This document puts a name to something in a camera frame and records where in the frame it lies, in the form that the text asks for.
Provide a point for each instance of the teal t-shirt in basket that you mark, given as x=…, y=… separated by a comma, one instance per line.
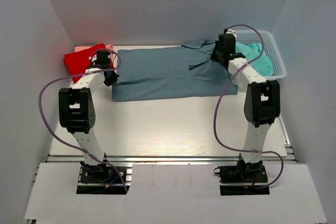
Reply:
x=263, y=65

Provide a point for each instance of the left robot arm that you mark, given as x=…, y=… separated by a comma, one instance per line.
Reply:
x=76, y=109

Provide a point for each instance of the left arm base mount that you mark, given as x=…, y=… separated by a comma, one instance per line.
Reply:
x=103, y=180

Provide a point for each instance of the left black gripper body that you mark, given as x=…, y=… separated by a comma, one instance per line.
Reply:
x=112, y=79

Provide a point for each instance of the folded pink t-shirt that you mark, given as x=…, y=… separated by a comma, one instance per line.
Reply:
x=80, y=48

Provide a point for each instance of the white plastic basket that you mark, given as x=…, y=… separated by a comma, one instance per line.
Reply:
x=268, y=45

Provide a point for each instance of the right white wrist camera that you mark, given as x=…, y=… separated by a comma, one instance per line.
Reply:
x=230, y=31

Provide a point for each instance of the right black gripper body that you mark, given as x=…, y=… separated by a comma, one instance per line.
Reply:
x=217, y=52

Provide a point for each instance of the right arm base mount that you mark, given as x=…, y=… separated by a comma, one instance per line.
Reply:
x=243, y=179

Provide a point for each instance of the grey-blue t-shirt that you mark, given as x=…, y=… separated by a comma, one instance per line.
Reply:
x=171, y=72

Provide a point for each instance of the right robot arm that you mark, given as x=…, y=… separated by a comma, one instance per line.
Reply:
x=262, y=100

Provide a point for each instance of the aluminium table rail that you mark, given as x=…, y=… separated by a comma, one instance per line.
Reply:
x=187, y=129

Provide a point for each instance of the folded red t-shirt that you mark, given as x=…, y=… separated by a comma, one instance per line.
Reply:
x=78, y=62

